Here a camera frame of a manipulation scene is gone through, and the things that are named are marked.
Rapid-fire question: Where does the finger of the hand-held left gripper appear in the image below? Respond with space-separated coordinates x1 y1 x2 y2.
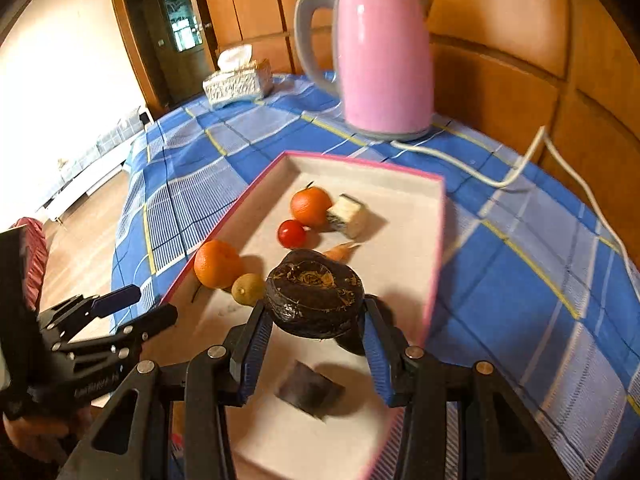
39 285 142 343
52 304 179 361

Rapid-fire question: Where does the silver tissue box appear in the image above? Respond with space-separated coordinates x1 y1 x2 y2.
202 45 275 108

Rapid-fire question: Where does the red cherry tomato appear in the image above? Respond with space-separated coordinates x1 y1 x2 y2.
277 219 308 249

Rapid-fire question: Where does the wooden door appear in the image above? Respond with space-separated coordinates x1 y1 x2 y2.
109 0 221 117

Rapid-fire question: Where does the red cloth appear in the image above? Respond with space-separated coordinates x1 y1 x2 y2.
10 217 51 312

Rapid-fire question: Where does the white bench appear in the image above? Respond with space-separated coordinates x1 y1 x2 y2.
35 105 152 222

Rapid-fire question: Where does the pink electric kettle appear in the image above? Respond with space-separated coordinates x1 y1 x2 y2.
294 0 435 133

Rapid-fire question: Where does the small yellow round fruit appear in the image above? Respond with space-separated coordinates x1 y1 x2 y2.
231 273 267 307

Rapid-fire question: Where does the dark brown oval tuber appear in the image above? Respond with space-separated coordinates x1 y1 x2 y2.
334 330 371 357

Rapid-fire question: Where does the pink shallow box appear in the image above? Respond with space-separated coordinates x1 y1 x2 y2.
159 151 447 480

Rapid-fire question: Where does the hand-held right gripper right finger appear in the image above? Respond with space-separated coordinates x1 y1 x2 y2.
357 296 571 480

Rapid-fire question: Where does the person's left hand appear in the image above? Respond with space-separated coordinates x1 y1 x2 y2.
2 404 94 462

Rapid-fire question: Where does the grey kettle base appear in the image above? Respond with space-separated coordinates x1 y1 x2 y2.
345 115 435 142

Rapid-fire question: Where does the orange with stem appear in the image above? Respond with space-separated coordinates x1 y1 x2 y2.
290 185 333 227

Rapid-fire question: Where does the dark brown round tuber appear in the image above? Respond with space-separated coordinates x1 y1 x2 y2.
263 248 365 339

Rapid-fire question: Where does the small orange carrot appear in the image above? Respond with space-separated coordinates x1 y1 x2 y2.
322 241 362 263

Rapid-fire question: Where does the white cut vegetable chunk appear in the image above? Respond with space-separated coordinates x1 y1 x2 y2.
326 194 369 240

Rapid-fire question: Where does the cut yam piece dark skin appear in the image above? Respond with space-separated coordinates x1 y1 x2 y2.
277 360 346 420

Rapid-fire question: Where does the reddish orange tangerine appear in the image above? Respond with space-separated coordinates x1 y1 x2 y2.
194 240 243 290

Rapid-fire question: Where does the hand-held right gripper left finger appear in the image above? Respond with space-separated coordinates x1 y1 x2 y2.
59 300 275 480

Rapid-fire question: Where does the white power cord with plug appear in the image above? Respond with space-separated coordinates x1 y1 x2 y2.
390 126 640 321

